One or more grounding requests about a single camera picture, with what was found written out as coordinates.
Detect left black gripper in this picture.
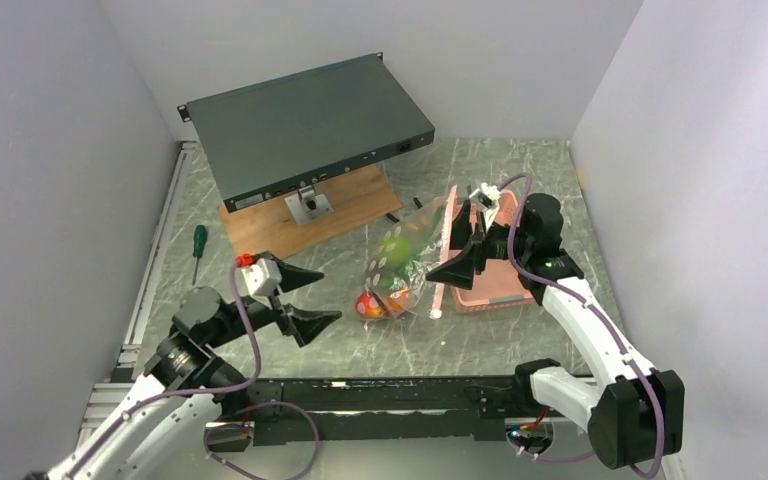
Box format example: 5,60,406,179
207,257,342,347

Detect metal bracket with knob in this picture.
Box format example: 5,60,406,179
284,184,333,226

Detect aluminium frame rail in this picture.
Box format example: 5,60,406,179
77,141,199,447

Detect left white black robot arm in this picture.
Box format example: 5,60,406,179
26,252,341,479

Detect green fake bean pod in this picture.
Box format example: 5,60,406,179
385,205,446,292

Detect clear zip top bag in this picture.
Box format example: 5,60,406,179
354,197,448,321

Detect dark grey rack server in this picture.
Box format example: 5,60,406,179
179,53,436,213

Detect pink perforated plastic basket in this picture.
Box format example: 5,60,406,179
440,186,534,314

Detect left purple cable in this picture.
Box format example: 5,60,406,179
59,261,322,480

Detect orange black pliers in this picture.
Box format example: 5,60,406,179
385,197,425,229

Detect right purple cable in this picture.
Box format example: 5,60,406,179
489,173,667,480

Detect orange fake fruit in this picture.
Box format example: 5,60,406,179
386,290,416,315

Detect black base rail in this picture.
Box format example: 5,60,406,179
219,375,552,446

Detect green fake apple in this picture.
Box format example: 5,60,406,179
382,237,415,269

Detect brown wooden board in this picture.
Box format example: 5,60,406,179
218,165,402,258

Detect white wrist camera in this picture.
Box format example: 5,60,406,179
469,182,501,211
235,252,283,297

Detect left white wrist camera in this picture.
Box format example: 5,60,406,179
235,252,283,297

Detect green handled screwdriver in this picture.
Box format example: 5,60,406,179
191,224,208,285

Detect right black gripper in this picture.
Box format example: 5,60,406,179
426,200,532,290

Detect purple cable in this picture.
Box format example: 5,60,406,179
489,173,667,480
59,261,322,480

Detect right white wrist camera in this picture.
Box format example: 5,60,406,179
469,182,501,211

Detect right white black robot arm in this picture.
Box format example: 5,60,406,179
426,193,685,479

